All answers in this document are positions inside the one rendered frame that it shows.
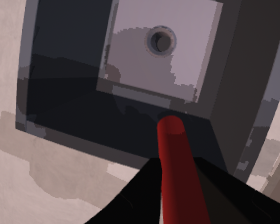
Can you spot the red peg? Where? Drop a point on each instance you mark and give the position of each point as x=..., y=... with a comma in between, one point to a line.
x=182, y=197

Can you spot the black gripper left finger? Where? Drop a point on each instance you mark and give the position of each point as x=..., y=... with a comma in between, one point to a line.
x=139, y=202

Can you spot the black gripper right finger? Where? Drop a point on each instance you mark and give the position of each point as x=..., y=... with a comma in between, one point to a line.
x=230, y=201

